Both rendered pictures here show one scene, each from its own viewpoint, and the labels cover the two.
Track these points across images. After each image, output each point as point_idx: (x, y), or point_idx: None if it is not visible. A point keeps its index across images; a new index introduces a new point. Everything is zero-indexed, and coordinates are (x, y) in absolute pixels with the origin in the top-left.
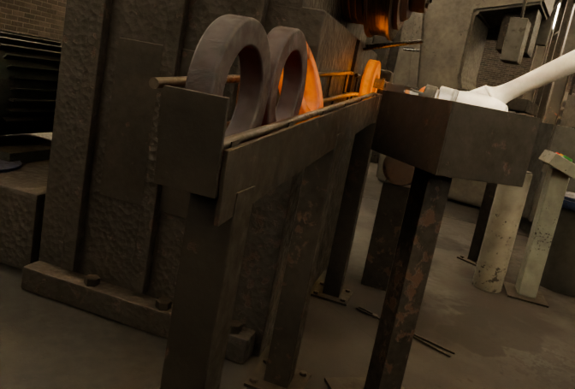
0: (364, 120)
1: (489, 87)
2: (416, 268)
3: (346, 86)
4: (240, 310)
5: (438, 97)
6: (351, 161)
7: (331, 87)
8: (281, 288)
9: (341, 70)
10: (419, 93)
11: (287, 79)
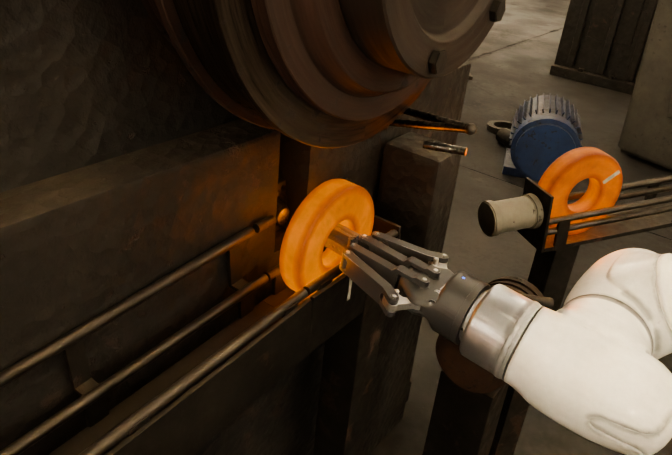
0: (211, 422)
1: (665, 275)
2: None
3: (239, 268)
4: None
5: (466, 334)
6: (323, 371)
7: (127, 331)
8: None
9: (195, 254)
10: (423, 306)
11: None
